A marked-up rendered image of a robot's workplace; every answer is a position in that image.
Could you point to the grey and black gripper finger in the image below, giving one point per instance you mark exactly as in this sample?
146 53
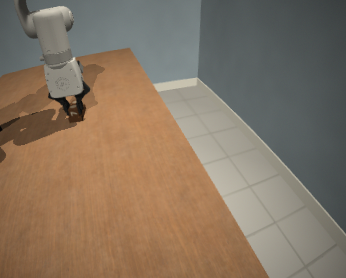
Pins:
63 102
79 97

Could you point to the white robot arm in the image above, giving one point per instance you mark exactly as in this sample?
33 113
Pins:
50 26

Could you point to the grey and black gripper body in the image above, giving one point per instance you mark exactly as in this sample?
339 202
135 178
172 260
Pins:
64 79

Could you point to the brown wooden tray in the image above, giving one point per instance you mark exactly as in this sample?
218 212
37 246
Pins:
79 118

